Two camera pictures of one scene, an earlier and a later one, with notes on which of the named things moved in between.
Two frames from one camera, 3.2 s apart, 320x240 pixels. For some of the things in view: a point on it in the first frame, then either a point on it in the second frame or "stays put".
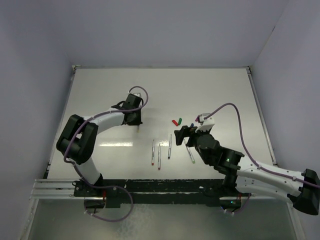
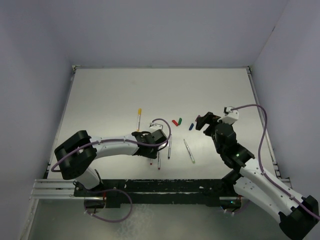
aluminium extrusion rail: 53,189 stays put
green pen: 189,152 stays put
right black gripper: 185,132 to 209,118
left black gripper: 137,122 to 152,155
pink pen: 159,157 stays put
